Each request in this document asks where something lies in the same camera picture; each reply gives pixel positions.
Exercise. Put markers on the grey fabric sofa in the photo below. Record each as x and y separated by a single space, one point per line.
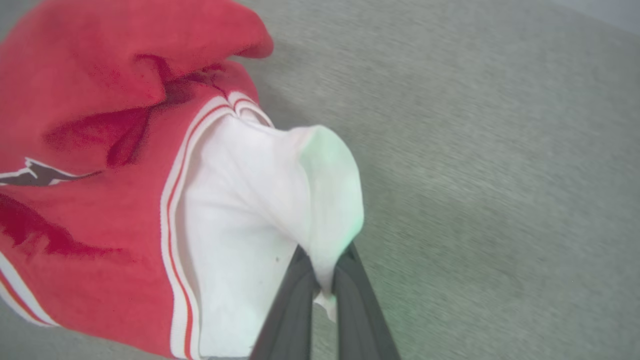
500 175

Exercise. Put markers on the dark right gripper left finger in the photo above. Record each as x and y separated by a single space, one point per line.
287 325

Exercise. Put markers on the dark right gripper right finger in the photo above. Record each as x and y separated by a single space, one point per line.
360 325

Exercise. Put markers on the red number 23 basketball jersey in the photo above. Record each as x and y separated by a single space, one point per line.
100 225

